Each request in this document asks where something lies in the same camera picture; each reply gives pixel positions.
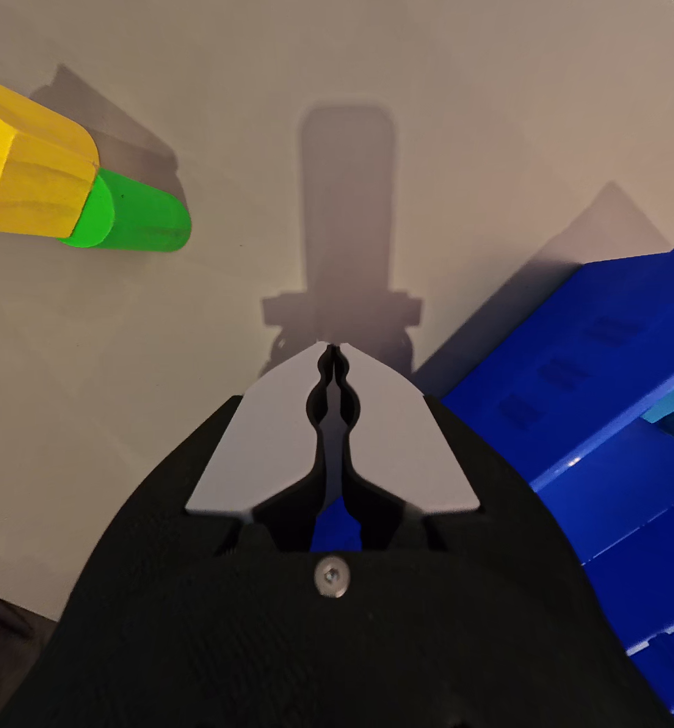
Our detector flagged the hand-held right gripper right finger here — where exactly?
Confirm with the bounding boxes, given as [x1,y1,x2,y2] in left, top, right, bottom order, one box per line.
[333,341,481,551]

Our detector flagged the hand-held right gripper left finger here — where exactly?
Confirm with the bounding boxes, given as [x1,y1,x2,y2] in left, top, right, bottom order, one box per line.
[185,341,335,551]

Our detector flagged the blue plastic bin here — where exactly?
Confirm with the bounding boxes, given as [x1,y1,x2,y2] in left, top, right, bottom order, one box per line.
[310,243,674,728]

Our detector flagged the green cylinder block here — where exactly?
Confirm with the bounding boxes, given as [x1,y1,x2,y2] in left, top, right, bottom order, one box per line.
[58,168,193,253]

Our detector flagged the yellow arch block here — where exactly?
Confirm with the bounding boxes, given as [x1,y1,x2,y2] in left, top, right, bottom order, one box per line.
[0,71,100,238]

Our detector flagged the blue arch block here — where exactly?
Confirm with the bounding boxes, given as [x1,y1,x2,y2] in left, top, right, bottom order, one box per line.
[641,375,674,450]

